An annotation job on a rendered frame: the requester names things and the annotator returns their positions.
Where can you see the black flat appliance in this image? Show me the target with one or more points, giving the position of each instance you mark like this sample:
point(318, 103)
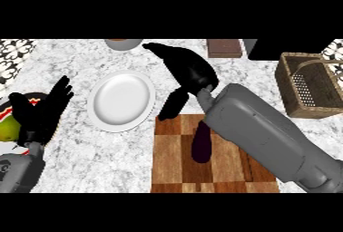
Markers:
point(285, 48)

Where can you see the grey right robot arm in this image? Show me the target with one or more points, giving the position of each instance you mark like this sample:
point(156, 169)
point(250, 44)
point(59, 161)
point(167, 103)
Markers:
point(263, 136)

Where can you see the white oval plate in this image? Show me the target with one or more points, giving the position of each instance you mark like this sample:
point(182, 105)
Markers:
point(121, 101)

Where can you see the brown wooden cutting board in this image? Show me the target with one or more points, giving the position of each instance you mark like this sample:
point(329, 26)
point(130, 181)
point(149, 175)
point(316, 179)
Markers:
point(177, 163)

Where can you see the grey round pot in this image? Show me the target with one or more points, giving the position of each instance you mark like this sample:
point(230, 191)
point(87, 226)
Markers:
point(122, 43)

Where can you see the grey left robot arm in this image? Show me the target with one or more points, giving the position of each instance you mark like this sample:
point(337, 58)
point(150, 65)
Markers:
point(17, 169)

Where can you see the green pear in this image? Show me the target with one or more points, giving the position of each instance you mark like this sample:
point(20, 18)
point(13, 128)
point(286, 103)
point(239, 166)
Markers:
point(7, 128)

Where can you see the dark purple eggplant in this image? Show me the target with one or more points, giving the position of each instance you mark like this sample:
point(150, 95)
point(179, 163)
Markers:
point(201, 145)

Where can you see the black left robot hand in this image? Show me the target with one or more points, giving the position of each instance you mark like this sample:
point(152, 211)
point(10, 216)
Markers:
point(41, 114)

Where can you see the brown wicker basket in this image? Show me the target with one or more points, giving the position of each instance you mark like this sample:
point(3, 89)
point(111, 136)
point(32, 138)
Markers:
point(312, 87)

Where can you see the black white patterned tile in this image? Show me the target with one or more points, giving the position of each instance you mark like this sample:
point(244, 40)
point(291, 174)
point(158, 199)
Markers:
point(13, 59)
point(334, 54)

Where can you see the red patterned bowl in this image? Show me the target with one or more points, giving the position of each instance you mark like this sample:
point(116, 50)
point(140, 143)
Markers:
point(26, 104)

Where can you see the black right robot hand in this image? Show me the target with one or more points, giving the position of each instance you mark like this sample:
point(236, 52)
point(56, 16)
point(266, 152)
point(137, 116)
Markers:
point(189, 71)

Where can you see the brown wooden block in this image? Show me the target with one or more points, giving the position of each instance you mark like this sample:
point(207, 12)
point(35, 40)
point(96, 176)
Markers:
point(223, 48)

